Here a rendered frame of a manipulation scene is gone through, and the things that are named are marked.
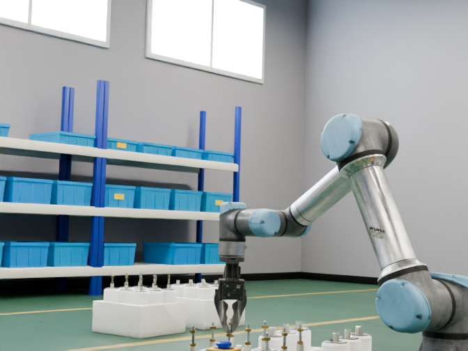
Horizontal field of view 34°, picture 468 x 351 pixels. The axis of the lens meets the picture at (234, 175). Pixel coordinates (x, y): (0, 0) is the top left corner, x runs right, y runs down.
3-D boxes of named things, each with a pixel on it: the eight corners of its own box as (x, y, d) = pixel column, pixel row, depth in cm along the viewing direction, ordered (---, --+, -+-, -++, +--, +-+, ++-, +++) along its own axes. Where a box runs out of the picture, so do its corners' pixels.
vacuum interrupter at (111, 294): (121, 320, 455) (122, 274, 457) (106, 320, 450) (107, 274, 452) (115, 318, 463) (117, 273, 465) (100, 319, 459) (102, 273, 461)
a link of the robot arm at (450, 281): (484, 331, 181) (485, 273, 182) (453, 335, 172) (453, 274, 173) (439, 325, 190) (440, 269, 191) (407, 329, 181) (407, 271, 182)
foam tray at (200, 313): (244, 325, 505) (245, 297, 506) (203, 329, 476) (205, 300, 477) (201, 319, 531) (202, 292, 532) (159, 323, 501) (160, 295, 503)
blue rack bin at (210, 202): (174, 212, 831) (174, 192, 832) (200, 213, 858) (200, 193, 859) (205, 212, 796) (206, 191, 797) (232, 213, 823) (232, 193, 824)
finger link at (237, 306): (232, 335, 214) (231, 301, 214) (230, 332, 220) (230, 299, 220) (243, 334, 214) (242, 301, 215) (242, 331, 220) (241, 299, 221)
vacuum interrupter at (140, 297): (150, 322, 446) (152, 276, 448) (145, 324, 437) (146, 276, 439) (135, 322, 449) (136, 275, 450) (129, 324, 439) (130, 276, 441)
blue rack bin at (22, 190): (-18, 203, 671) (-16, 178, 673) (22, 205, 698) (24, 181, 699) (12, 202, 636) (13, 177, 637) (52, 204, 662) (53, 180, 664)
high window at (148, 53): (264, 83, 971) (267, 5, 978) (147, 56, 834) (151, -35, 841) (260, 84, 977) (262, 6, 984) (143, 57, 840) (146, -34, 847)
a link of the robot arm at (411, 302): (464, 320, 172) (382, 108, 192) (425, 324, 162) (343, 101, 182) (422, 337, 179) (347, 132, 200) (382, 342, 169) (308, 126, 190)
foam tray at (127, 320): (185, 332, 463) (186, 301, 464) (140, 338, 432) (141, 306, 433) (138, 326, 486) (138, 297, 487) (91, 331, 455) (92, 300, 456)
